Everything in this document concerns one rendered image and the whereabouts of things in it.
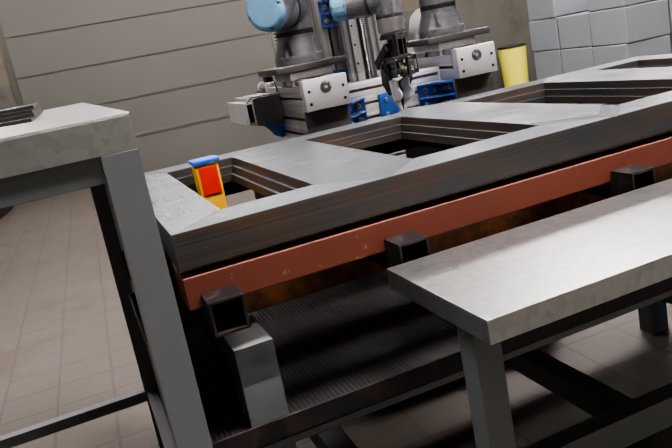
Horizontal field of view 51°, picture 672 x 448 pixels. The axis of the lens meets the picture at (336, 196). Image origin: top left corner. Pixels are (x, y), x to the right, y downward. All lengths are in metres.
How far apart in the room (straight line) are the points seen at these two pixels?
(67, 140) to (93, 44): 7.98
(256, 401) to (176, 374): 0.27
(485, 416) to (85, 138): 0.62
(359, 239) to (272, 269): 0.14
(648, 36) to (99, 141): 5.25
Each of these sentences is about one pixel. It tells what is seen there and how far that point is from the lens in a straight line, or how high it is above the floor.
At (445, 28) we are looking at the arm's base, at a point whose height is 1.06.
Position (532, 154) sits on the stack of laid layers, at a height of 0.84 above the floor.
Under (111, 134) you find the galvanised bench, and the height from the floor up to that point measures 1.03.
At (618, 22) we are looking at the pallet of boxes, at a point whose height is 0.83.
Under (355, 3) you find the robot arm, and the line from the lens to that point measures 1.97.
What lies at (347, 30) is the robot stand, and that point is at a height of 1.11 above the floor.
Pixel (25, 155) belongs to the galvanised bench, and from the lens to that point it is 0.79.
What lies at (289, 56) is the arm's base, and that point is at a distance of 2.16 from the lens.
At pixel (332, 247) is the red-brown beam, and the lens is 1.06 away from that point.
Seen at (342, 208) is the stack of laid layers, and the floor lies 0.84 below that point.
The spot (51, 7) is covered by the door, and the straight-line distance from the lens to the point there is 8.80.
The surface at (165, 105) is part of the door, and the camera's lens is 8.80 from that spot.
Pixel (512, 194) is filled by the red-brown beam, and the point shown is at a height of 0.79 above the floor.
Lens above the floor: 1.08
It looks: 12 degrees down
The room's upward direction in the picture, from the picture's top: 11 degrees counter-clockwise
